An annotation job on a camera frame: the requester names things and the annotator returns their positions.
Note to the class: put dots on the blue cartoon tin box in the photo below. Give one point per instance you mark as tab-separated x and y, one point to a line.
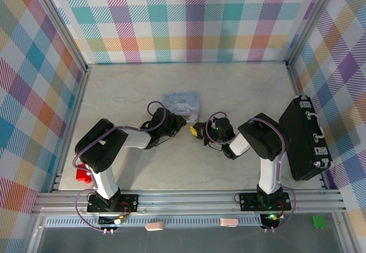
180	104

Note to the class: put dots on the black hard case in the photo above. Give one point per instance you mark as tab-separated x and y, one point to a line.
300	144

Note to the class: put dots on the green plastic piece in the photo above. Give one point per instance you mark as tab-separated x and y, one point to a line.
318	222

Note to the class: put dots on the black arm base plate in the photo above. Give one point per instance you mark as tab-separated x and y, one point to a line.
128	201
248	201

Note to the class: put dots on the aluminium frame cross rail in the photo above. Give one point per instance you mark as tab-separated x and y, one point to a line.
186	204

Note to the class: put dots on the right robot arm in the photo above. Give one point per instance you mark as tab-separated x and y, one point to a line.
268	176

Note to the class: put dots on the red plastic block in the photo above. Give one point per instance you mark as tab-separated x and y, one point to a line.
81	174

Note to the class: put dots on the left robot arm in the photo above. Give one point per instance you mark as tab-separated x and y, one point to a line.
105	178

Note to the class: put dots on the pink eraser block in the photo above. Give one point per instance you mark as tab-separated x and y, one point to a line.
154	226
228	222

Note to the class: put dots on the small circuit board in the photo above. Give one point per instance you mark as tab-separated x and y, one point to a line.
120	221
272	217

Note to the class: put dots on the aluminium frame post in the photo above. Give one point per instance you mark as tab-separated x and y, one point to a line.
311	21
57	21

